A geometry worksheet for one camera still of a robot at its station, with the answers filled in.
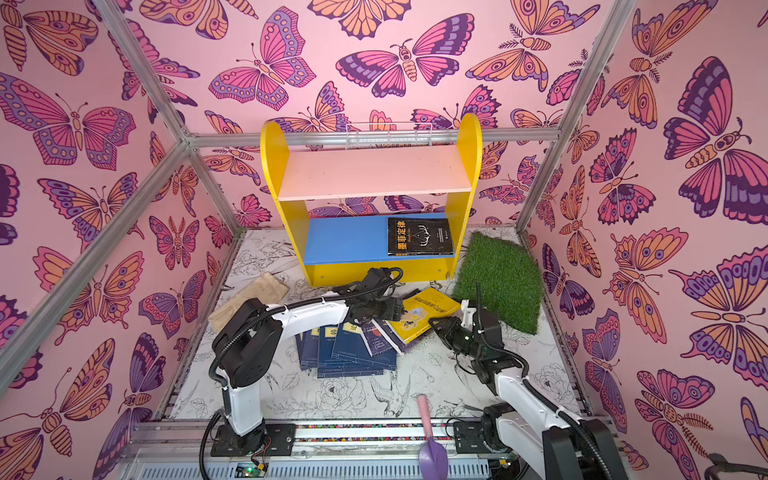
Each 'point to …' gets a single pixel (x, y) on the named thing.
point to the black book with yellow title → (419, 237)
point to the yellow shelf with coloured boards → (344, 249)
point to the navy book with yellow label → (349, 345)
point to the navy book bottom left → (307, 349)
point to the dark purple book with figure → (394, 338)
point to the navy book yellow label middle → (328, 367)
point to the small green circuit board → (250, 470)
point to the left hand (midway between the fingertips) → (400, 307)
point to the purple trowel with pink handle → (433, 461)
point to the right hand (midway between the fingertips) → (431, 319)
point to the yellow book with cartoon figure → (419, 309)
